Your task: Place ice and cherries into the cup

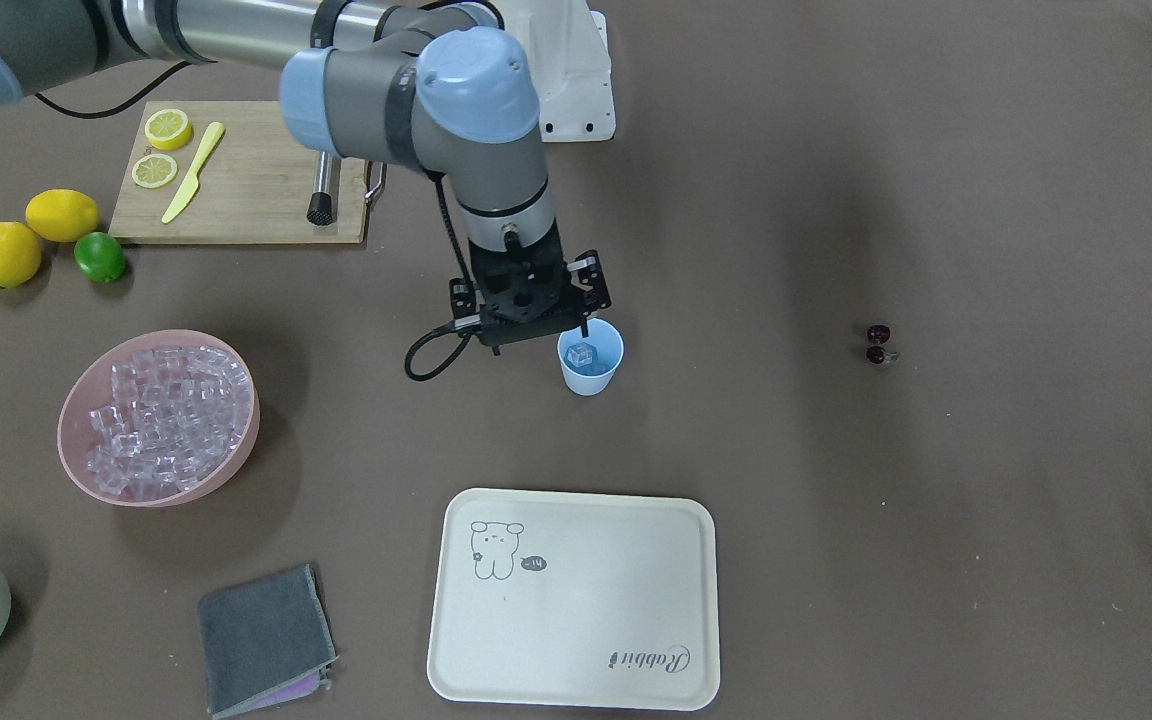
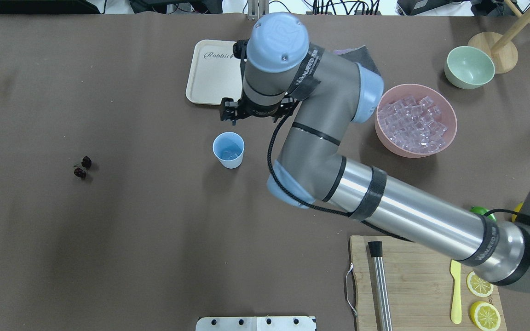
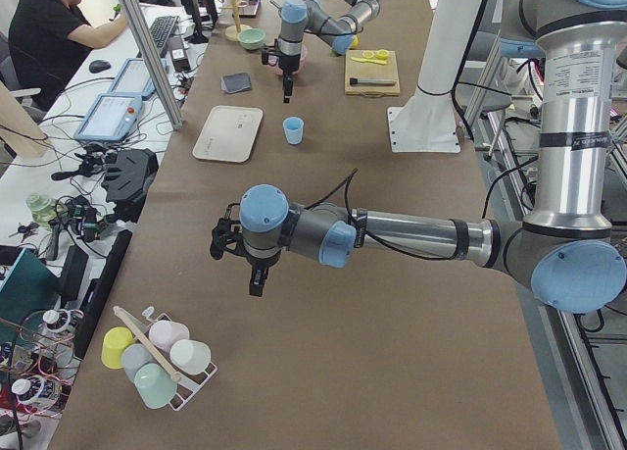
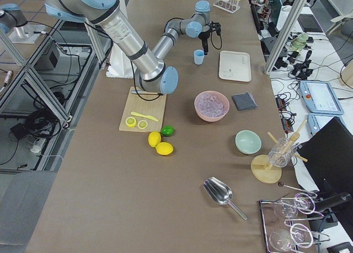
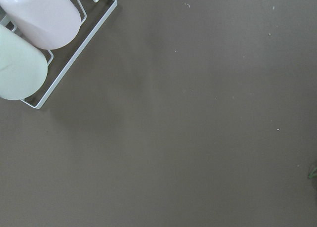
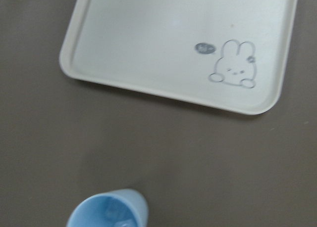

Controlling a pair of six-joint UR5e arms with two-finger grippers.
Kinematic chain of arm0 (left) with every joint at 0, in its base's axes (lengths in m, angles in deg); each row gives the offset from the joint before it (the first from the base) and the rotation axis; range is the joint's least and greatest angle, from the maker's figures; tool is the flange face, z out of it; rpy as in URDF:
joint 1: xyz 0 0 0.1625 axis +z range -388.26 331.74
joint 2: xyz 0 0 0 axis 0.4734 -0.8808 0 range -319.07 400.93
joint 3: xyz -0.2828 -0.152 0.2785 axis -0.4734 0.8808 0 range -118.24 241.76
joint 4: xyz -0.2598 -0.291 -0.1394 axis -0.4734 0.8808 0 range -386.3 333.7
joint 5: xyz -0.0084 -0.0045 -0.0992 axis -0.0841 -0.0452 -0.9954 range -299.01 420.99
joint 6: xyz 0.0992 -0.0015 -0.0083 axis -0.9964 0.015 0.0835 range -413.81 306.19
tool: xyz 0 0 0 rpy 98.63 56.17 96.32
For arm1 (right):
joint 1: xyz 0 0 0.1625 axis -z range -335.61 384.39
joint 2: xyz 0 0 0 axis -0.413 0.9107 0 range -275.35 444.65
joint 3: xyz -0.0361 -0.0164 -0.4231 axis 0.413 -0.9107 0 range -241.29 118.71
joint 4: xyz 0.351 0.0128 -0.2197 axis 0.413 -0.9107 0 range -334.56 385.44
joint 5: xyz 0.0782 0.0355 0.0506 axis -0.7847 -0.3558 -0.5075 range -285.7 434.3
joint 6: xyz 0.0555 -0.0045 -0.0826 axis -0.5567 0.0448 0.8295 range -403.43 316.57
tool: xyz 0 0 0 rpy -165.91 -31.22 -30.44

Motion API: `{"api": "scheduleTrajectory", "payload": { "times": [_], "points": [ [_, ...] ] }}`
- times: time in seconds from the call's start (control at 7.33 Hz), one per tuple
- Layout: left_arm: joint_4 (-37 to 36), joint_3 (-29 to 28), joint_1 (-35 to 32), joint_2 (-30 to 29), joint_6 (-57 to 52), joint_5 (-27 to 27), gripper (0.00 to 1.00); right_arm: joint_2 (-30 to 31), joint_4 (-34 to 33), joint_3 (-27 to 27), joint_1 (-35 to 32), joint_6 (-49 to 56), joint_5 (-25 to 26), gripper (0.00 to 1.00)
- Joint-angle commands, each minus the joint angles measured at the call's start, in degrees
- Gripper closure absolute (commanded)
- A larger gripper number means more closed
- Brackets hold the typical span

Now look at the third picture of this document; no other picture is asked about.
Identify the cream rabbit tray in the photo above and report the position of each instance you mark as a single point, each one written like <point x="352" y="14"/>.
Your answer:
<point x="228" y="134"/>

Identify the yellow plastic cup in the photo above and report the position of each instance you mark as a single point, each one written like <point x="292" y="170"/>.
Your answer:
<point x="115" y="341"/>

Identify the mint green bowl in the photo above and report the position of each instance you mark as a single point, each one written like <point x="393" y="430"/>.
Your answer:
<point x="252" y="39"/>

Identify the mint green plastic cup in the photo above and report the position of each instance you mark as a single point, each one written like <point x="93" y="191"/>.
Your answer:
<point x="154" y="385"/>

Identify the grey plastic cup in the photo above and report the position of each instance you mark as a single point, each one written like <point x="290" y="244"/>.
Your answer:
<point x="133" y="358"/>

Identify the wooden cup stand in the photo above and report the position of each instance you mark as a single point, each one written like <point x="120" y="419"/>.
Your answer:
<point x="232" y="31"/>

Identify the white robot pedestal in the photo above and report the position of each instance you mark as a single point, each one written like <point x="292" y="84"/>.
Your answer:
<point x="427" y="122"/>

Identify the pink bowl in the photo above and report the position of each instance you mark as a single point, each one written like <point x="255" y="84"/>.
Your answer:
<point x="303" y="58"/>

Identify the seated person in black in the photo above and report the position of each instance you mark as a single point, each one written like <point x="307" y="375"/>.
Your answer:
<point x="50" y="39"/>

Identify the white plastic cup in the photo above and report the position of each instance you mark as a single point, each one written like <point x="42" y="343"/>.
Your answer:
<point x="191" y="356"/>

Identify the metal muddler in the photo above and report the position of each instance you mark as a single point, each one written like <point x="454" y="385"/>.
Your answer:
<point x="355" y="81"/>

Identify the black keyboard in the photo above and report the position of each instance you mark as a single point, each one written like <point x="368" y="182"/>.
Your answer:
<point x="161" y="30"/>

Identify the black computer mouse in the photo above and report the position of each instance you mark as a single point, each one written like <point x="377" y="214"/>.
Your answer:
<point x="98" y="66"/>

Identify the grey folded cloth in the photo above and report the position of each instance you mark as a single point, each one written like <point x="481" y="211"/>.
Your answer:
<point x="235" y="83"/>

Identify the pink plastic cup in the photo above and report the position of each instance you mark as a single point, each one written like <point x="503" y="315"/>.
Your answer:
<point x="164" y="334"/>

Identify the blue teach pendant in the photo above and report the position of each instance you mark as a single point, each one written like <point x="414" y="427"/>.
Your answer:
<point x="134" y="78"/>
<point x="110" y="118"/>

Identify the white wire cup rack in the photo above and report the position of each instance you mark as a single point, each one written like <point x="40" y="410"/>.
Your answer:
<point x="165" y="365"/>

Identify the wooden cutting board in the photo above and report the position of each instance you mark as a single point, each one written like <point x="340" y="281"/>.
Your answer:
<point x="366" y="70"/>

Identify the lemon half slice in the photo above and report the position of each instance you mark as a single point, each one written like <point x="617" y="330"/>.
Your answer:
<point x="382" y="54"/>

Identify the yellow plastic knife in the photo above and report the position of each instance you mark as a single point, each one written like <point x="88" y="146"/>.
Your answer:
<point x="369" y="60"/>

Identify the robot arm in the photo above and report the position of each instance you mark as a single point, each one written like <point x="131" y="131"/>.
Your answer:
<point x="560" y="250"/>
<point x="299" y="17"/>

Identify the light blue plastic cup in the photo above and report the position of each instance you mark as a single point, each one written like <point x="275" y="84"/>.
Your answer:
<point x="293" y="128"/>

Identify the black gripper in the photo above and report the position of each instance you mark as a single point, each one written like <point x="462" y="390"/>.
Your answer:
<point x="257" y="266"/>
<point x="288" y="64"/>

